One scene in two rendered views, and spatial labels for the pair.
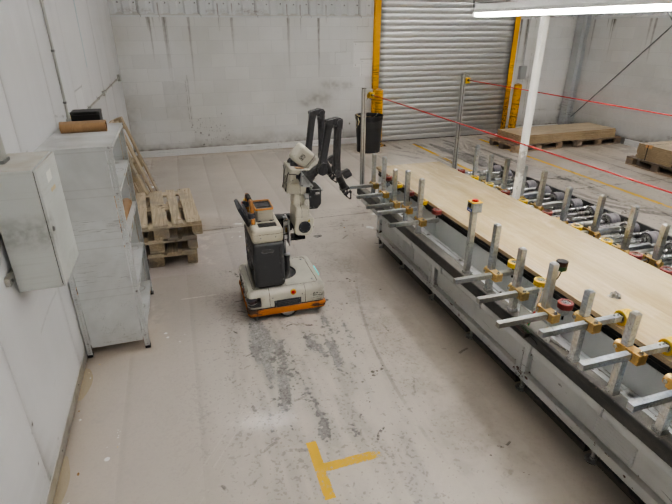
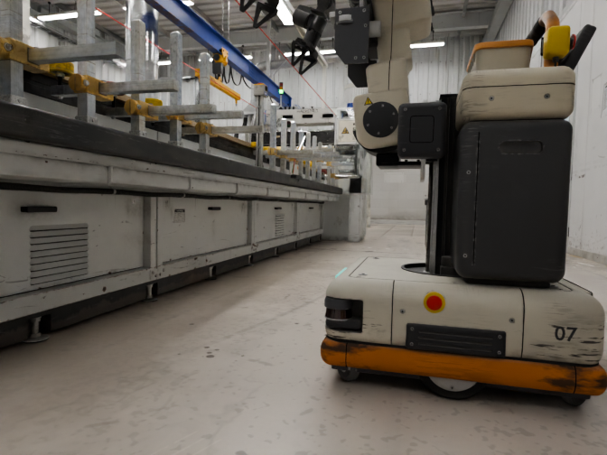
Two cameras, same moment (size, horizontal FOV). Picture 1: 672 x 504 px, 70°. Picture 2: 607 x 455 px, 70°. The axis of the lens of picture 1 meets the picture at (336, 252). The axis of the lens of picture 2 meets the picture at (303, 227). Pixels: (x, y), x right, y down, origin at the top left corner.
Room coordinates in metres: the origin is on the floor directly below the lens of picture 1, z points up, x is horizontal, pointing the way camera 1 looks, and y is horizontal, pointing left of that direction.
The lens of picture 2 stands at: (5.14, 0.82, 0.47)
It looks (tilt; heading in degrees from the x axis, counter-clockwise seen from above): 3 degrees down; 212
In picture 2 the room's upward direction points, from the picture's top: 1 degrees clockwise
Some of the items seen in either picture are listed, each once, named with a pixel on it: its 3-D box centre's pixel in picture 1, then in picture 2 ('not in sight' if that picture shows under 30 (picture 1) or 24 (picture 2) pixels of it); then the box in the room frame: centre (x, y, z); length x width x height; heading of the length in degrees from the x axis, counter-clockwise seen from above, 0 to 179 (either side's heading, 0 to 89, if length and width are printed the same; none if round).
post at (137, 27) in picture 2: (394, 195); (137, 88); (4.14, -0.52, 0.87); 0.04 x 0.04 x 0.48; 18
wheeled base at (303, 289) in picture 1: (280, 284); (445, 308); (3.78, 0.49, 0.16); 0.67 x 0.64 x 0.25; 108
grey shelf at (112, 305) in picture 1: (105, 236); not in sight; (3.42, 1.77, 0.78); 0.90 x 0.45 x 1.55; 18
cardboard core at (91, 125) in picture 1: (83, 126); not in sight; (3.52, 1.81, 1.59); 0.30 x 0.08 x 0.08; 108
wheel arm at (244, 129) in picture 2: (414, 222); (219, 130); (3.60, -0.63, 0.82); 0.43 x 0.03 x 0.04; 108
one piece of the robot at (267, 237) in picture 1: (267, 241); (483, 170); (3.75, 0.58, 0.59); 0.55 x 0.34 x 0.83; 18
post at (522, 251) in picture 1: (516, 284); (283, 151); (2.47, -1.05, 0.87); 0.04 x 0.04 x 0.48; 18
